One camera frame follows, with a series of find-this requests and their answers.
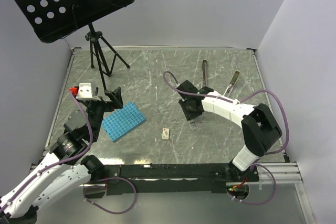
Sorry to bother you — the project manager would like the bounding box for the black perforated music stand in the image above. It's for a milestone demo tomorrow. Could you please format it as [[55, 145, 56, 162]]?
[[14, 0, 135, 77]]

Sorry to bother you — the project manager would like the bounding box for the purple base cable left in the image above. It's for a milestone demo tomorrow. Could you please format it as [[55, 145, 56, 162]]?
[[83, 177, 137, 214]]

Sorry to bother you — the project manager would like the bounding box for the pale green small stapler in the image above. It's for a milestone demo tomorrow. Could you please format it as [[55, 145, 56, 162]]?
[[224, 71, 240, 97]]

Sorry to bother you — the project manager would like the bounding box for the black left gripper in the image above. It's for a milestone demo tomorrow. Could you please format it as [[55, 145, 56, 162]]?
[[83, 86, 122, 140]]

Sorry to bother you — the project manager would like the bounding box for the beige black large stapler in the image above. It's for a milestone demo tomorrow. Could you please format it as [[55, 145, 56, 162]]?
[[202, 60, 208, 87]]

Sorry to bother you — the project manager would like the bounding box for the blue studded building plate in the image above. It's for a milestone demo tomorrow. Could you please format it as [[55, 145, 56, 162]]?
[[102, 102, 146, 142]]

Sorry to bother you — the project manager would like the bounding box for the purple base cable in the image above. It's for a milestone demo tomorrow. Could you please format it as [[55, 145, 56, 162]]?
[[83, 177, 137, 214], [227, 163, 278, 206]]

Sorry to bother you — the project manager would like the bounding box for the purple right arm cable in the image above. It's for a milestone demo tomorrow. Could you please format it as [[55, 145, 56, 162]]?
[[162, 71, 290, 155]]

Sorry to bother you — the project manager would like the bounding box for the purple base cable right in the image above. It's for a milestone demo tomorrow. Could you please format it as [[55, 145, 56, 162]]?
[[227, 163, 278, 206]]

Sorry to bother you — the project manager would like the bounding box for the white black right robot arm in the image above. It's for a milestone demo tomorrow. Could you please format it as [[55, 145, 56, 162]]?
[[177, 80, 282, 181]]

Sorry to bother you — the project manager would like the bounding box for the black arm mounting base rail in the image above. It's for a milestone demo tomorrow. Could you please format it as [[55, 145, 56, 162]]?
[[72, 163, 259, 196]]

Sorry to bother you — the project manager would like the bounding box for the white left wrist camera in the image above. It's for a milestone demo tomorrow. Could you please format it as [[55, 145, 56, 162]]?
[[69, 82, 101, 101]]

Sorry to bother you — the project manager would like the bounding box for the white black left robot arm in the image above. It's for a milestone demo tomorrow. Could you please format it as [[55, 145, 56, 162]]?
[[1, 83, 123, 223]]

